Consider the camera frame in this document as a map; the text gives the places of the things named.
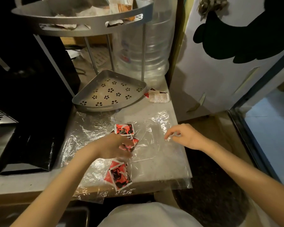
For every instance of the clear plastic bag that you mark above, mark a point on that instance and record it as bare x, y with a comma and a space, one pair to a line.
156, 153

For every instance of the person's right thumb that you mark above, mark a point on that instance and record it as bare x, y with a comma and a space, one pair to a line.
174, 137

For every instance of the person's right hand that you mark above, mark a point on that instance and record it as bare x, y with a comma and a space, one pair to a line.
191, 137

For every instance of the person's left forearm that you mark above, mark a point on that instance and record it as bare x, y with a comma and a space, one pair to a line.
59, 186

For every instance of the person's left fingers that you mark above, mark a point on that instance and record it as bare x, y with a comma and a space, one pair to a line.
127, 148

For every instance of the black kitchen appliance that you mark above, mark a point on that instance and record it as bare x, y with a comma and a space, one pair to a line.
30, 92

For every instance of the person's white shirt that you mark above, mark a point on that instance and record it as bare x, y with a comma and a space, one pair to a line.
149, 216

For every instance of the grey metal corner shelf rack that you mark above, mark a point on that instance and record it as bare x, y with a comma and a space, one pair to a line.
108, 92

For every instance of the grey decorative magnet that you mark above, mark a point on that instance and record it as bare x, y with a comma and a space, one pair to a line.
211, 5

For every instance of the person's left hand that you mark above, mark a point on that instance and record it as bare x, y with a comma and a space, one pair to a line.
110, 146

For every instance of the orange white paper packet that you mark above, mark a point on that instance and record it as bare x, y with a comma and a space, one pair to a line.
121, 7

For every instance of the crumpled brown paper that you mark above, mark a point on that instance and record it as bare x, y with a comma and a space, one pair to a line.
85, 8

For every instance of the black door frame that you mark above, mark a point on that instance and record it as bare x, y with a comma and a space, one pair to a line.
250, 130

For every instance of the red black sachet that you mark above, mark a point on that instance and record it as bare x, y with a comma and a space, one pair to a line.
112, 165
133, 142
124, 129
146, 94
119, 176

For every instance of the white fridge with black stickers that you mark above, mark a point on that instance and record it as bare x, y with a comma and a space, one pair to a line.
217, 75

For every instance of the dark floor rug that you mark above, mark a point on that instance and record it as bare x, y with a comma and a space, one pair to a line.
210, 191

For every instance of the silver appliance with grill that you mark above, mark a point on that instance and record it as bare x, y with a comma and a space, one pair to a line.
1, 134

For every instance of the large clear water bottle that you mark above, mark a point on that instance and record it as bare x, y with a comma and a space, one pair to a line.
156, 44

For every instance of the person's right forearm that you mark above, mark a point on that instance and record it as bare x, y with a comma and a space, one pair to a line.
246, 177

